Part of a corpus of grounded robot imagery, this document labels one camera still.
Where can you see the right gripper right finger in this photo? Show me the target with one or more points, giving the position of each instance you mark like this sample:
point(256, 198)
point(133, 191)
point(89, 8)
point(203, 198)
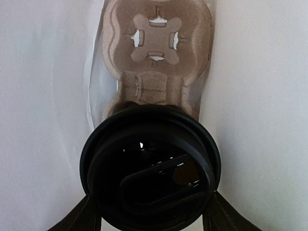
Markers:
point(221, 216)

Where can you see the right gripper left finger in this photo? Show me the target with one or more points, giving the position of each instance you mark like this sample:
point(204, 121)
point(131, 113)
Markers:
point(83, 217)

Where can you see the brown cardboard cup carrier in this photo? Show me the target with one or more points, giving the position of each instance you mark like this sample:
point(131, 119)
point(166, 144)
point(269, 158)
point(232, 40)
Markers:
point(158, 51)

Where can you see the cream paper bag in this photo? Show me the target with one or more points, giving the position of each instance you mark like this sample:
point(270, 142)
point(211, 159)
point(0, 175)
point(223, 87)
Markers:
point(255, 105)

